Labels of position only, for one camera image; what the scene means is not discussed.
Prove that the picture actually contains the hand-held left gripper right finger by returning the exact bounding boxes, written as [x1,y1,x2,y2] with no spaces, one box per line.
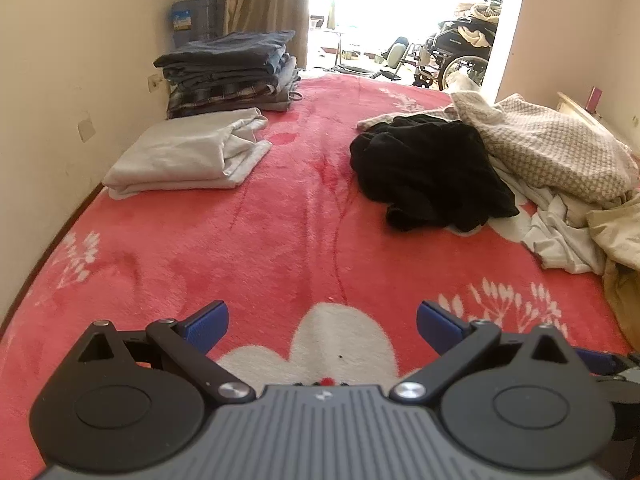
[390,301,576,405]

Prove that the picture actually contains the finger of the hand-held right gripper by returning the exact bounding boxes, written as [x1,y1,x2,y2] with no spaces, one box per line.
[574,347,632,376]

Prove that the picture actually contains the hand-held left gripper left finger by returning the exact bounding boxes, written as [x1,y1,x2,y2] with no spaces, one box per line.
[77,301,256,405]

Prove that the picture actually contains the black printed t-shirt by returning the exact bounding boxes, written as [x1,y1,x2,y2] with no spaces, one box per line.
[349,114,521,233]

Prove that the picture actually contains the stack of folded dark clothes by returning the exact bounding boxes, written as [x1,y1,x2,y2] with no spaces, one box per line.
[152,31,303,120]

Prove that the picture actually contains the heap of beige dark clothes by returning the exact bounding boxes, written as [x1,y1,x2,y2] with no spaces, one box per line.
[452,0,503,48]

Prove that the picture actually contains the red floral blanket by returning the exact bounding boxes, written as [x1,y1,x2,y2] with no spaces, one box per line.
[0,72,636,480]

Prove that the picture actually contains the crumpled beige pants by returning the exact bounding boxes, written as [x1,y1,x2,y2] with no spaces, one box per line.
[585,195,640,351]

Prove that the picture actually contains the crumpled white garment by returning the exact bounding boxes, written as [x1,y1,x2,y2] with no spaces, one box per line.
[487,155,626,276]

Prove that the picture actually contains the folded white cloth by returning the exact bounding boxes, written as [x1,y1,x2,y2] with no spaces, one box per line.
[102,108,273,201]

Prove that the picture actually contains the beige checked sweater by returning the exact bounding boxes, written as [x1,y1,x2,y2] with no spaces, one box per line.
[356,91,633,206]

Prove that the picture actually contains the cream nightstand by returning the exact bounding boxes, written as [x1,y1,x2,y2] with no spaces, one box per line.
[556,91,640,146]

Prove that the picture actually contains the pale green chair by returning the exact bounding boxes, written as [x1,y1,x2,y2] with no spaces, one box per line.
[382,36,413,68]

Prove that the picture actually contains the black wheelchair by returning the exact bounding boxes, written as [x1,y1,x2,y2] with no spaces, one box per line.
[412,17,493,92]

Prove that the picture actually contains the blue plastic box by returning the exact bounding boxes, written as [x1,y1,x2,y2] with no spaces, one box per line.
[170,0,226,48]

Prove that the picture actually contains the beige curtain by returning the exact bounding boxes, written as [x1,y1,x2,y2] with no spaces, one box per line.
[195,0,313,73]

